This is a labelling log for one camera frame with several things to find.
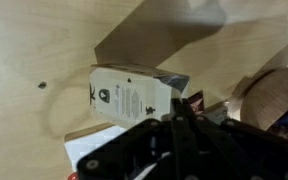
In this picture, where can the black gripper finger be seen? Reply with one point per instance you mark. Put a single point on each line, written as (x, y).
(181, 107)

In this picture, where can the small dark tea packet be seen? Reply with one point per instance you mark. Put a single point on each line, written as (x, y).
(197, 102)

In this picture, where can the wooden bowl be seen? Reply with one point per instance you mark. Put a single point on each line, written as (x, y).
(266, 101)

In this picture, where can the white paper napkin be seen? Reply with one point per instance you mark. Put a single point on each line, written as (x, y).
(80, 143)

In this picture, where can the pink spray bottle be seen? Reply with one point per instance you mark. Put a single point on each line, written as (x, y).
(73, 176)

